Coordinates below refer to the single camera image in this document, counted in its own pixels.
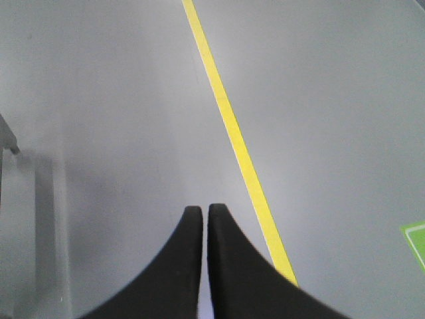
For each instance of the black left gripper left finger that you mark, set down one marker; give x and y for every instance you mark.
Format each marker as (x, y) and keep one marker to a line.
(169, 286)

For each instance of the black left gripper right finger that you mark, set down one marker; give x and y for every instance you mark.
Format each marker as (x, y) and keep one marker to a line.
(244, 284)

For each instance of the green floor safety sign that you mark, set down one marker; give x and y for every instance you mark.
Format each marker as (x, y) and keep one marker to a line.
(414, 236)

